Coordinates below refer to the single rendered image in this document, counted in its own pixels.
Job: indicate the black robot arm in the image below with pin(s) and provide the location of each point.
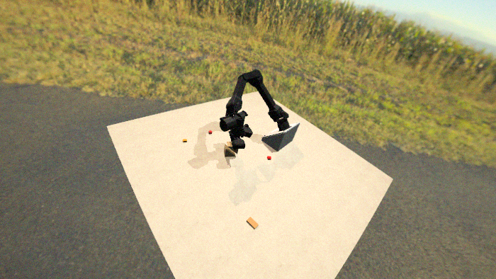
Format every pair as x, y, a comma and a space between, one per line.
275, 112

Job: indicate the brown triangular block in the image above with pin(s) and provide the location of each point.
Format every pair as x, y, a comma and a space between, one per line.
228, 152

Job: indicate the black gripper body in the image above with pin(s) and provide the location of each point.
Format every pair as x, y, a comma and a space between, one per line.
237, 143

